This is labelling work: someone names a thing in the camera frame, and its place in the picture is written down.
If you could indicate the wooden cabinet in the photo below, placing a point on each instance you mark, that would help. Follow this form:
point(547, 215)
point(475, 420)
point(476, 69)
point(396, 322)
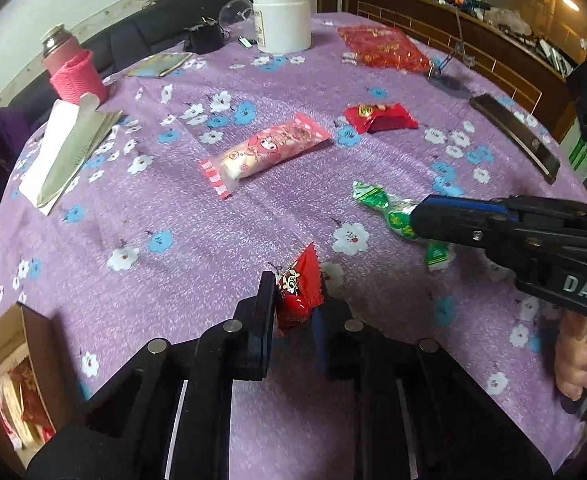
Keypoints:
point(478, 45)

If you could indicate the green candy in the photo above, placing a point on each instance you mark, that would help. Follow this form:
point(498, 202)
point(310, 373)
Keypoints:
point(396, 212)

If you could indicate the grey folding phone stand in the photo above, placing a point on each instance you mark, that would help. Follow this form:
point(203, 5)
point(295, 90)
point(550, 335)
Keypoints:
point(453, 87)

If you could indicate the brown cardboard box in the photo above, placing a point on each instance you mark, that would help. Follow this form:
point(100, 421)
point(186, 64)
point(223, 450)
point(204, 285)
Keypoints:
point(38, 350)

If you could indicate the red candy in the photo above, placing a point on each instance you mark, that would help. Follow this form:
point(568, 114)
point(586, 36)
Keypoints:
point(296, 290)

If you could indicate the red rectangular snack packet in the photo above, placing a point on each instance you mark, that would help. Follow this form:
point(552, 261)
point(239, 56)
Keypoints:
point(386, 117)

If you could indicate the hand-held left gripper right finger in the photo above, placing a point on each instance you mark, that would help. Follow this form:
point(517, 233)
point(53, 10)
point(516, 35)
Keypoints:
point(331, 345)

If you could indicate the white green carton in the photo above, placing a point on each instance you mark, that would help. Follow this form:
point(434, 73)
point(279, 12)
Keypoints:
point(577, 157)

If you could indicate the white tissue pack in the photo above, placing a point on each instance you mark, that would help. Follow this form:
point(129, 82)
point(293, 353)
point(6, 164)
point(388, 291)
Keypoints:
point(68, 150)

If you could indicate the person's right hand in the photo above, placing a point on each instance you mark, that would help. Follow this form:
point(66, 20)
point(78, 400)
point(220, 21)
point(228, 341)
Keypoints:
point(576, 360)

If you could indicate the black smartphone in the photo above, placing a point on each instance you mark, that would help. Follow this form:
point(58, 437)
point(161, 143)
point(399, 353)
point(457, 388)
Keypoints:
point(518, 135)

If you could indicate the clear plastic dome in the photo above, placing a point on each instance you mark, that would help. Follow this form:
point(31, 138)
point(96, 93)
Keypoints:
point(236, 12)

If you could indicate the purple floral tablecloth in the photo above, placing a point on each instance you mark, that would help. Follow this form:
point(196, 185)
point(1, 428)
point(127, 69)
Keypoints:
point(183, 240)

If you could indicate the black sofa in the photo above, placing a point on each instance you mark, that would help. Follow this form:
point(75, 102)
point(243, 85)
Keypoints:
point(163, 15)

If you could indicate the pile of red snack packets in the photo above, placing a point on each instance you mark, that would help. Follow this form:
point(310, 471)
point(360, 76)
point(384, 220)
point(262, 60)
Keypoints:
point(26, 405)

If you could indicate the green patterned wallet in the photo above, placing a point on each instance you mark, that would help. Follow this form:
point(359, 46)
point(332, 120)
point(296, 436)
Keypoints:
point(161, 64)

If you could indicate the white plastic jar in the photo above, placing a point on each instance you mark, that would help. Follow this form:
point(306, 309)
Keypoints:
point(281, 22)

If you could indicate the pink long snack packet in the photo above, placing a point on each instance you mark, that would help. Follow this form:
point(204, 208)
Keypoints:
point(268, 152)

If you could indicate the red organza gift bag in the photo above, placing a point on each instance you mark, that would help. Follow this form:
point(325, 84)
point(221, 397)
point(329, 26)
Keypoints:
point(383, 47)

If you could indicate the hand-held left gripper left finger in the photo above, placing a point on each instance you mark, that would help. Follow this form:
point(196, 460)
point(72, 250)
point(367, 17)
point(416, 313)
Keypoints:
point(261, 320)

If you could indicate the bottle with pink knit sleeve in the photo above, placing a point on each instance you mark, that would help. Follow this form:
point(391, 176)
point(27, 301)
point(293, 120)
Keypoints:
point(76, 75)

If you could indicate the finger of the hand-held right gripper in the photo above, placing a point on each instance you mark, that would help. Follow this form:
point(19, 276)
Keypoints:
point(453, 227)
point(463, 202)

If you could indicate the black pouch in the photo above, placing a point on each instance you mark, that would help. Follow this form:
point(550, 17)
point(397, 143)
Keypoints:
point(203, 39)

